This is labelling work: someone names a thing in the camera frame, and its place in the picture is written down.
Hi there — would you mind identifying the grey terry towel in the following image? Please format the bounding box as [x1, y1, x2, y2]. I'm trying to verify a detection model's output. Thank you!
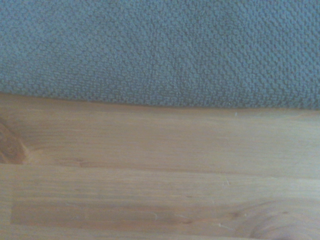
[0, 0, 320, 111]

